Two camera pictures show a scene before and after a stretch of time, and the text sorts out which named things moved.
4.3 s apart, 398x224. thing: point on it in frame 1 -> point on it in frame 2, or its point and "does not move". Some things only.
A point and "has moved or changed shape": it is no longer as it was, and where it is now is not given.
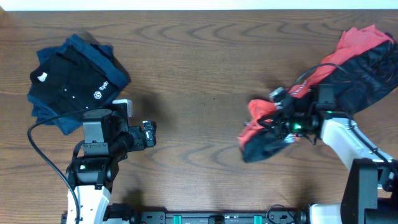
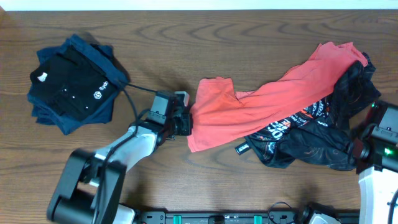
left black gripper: [139, 144] -> [187, 124]
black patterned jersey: [357, 84] has moved or changed shape
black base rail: [120, 214] does not move
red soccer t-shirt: [354, 40] -> [221, 114]
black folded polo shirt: [64, 84] does not move
